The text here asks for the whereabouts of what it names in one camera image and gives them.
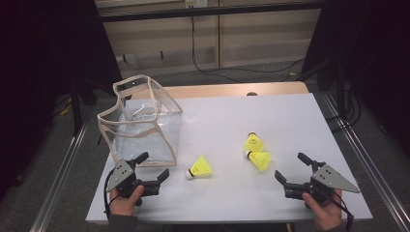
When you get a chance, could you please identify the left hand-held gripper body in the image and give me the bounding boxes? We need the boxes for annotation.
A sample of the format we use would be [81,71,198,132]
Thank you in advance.
[105,159,161,198]

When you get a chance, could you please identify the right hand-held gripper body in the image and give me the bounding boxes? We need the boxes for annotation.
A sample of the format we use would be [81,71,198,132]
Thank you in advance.
[283,161,361,204]

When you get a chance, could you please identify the clear bag with beige trim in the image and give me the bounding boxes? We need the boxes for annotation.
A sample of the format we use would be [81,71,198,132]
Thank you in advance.
[97,74,184,168]

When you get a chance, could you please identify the yellow plastic shuttlecock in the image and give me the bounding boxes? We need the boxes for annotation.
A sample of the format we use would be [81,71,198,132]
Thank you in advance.
[185,155,214,181]
[246,150,273,172]
[244,130,266,153]

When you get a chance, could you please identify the person's left hand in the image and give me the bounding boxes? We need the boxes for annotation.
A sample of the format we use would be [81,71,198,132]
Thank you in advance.
[109,186,145,217]

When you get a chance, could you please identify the person's right hand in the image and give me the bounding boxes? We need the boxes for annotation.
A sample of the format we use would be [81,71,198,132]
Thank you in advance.
[302,188,343,231]

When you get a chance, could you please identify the white table mat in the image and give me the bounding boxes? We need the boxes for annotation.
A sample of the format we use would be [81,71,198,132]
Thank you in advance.
[85,93,374,224]

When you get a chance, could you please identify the black metal stand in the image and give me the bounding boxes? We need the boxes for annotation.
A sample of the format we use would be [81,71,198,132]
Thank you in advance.
[68,76,99,137]

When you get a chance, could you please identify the beige wooden cabinet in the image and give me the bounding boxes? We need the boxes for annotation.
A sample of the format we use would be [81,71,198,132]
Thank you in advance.
[96,0,323,77]

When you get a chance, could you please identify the black curtain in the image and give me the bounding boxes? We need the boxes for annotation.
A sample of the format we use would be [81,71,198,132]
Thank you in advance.
[0,0,123,201]
[301,0,410,158]

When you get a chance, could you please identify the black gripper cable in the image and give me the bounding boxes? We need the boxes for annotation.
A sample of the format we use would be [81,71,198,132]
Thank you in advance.
[102,170,117,220]
[317,188,355,232]

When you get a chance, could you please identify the aluminium frame rail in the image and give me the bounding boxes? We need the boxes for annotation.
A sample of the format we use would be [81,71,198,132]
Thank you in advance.
[321,92,410,232]
[29,109,95,232]

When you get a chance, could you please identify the black floor cables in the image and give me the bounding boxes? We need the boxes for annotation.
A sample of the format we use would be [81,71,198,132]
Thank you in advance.
[325,80,363,133]

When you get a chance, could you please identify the black power cable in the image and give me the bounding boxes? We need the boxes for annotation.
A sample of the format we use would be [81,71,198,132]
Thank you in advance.
[190,14,306,83]

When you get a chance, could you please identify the white wall socket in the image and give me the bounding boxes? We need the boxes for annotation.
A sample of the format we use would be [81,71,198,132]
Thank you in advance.
[185,0,209,10]

